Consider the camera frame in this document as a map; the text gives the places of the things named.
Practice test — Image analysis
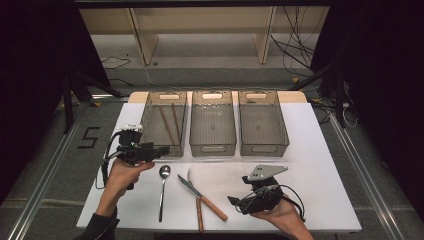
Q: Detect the thin black floor cable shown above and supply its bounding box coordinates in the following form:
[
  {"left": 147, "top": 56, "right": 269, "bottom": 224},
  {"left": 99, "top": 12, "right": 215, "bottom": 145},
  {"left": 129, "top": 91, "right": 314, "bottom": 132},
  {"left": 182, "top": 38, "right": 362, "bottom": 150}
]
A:
[{"left": 100, "top": 55, "right": 132, "bottom": 70}]

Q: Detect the wooden handled fork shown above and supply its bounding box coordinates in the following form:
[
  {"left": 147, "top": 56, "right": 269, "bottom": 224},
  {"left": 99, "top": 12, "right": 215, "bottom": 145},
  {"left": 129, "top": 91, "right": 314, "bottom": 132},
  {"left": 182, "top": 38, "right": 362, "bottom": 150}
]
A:
[{"left": 187, "top": 167, "right": 205, "bottom": 234}]

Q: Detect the dark curtain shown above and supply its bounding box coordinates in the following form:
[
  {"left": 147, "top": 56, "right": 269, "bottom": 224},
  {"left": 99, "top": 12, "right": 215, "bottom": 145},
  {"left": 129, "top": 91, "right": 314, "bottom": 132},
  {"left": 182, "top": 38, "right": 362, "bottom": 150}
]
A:
[
  {"left": 309, "top": 0, "right": 424, "bottom": 221},
  {"left": 0, "top": 0, "right": 111, "bottom": 204}
]

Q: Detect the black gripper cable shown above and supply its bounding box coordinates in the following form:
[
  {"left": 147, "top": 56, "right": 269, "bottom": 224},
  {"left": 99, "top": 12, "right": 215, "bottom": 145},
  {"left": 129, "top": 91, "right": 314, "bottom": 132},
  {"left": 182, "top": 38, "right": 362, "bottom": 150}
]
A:
[
  {"left": 95, "top": 130, "right": 123, "bottom": 190},
  {"left": 279, "top": 184, "right": 307, "bottom": 223}
]

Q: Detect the black tripod stand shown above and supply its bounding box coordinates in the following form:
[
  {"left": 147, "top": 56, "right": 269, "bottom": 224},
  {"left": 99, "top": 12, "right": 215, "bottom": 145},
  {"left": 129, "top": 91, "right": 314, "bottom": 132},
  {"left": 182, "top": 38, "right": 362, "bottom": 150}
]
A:
[{"left": 60, "top": 66, "right": 125, "bottom": 135}]

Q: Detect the aluminium floor rail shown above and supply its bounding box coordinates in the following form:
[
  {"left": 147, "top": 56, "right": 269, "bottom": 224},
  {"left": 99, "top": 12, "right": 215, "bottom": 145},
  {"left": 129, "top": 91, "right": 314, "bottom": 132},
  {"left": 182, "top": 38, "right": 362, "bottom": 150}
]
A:
[
  {"left": 328, "top": 113, "right": 406, "bottom": 240},
  {"left": 6, "top": 109, "right": 88, "bottom": 240}
]

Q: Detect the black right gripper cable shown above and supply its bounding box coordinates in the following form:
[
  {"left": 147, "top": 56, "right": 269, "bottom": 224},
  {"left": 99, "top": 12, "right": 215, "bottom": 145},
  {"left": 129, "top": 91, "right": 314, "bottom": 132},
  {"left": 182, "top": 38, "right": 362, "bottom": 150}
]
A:
[{"left": 279, "top": 184, "right": 307, "bottom": 223}]

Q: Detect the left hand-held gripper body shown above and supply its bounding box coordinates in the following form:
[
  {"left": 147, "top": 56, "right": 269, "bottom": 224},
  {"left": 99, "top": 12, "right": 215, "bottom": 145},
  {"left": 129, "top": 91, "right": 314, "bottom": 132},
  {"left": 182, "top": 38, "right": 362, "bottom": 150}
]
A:
[{"left": 114, "top": 123, "right": 156, "bottom": 166}]

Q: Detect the black metal stand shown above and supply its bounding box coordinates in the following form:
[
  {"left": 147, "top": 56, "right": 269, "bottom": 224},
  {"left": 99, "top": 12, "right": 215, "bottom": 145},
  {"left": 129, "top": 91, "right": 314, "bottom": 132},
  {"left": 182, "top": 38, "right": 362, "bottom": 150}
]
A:
[{"left": 289, "top": 59, "right": 348, "bottom": 129}]

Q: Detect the person's right hand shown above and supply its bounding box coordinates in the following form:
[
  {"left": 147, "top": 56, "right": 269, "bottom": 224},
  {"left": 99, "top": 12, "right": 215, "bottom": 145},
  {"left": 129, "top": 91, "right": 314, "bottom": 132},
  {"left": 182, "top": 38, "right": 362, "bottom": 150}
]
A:
[{"left": 249, "top": 195, "right": 315, "bottom": 240}]

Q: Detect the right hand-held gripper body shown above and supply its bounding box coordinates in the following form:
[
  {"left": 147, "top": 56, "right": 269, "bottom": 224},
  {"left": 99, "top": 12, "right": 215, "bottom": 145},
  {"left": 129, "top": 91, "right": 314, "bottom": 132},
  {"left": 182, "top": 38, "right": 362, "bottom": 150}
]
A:
[{"left": 239, "top": 164, "right": 290, "bottom": 216}]

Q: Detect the black cable bundle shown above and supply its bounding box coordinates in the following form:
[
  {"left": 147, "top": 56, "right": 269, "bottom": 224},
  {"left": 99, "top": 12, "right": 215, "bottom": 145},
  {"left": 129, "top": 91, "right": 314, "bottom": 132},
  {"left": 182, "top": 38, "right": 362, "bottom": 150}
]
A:
[{"left": 270, "top": 5, "right": 317, "bottom": 78}]

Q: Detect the wooden handled table knife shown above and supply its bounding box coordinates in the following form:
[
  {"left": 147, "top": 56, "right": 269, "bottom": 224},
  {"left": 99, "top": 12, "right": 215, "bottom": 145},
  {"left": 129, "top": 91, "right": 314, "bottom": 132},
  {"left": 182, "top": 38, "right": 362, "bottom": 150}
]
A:
[{"left": 177, "top": 173, "right": 229, "bottom": 222}]

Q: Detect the silver metal spoon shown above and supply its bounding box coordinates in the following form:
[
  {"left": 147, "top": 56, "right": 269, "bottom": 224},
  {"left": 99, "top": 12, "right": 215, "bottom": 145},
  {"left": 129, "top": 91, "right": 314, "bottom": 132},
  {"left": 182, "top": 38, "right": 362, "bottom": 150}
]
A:
[{"left": 158, "top": 164, "right": 172, "bottom": 224}]

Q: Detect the brown wooden chopstick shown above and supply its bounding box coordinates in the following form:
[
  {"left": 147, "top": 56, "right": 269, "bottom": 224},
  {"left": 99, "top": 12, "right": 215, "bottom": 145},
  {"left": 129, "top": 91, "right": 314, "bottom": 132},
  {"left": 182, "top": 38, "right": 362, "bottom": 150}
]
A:
[
  {"left": 171, "top": 102, "right": 183, "bottom": 145},
  {"left": 158, "top": 105, "right": 177, "bottom": 146}
]

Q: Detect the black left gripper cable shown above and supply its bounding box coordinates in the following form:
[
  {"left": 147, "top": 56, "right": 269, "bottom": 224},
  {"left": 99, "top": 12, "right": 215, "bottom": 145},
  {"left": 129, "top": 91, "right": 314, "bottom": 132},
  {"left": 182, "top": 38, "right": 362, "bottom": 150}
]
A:
[{"left": 95, "top": 130, "right": 123, "bottom": 190}]

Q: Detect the smoky clear plastic bin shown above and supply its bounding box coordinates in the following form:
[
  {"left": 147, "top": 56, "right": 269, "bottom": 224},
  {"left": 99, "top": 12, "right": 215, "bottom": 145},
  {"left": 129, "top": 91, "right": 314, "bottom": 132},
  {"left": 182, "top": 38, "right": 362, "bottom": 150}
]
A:
[
  {"left": 134, "top": 90, "right": 188, "bottom": 158},
  {"left": 237, "top": 89, "right": 291, "bottom": 158},
  {"left": 188, "top": 89, "right": 238, "bottom": 158}
]

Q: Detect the person's left hand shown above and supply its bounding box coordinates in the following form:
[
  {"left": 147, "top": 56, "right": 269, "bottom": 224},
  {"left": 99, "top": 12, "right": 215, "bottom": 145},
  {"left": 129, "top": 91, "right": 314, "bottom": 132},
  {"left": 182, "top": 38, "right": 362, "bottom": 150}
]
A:
[{"left": 104, "top": 159, "right": 156, "bottom": 201}]

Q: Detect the light wooden shelf unit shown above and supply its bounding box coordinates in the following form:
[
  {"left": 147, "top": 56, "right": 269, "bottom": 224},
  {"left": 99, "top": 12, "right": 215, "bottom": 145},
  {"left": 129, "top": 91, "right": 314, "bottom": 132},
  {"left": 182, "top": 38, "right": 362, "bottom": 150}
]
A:
[{"left": 79, "top": 6, "right": 331, "bottom": 66}]

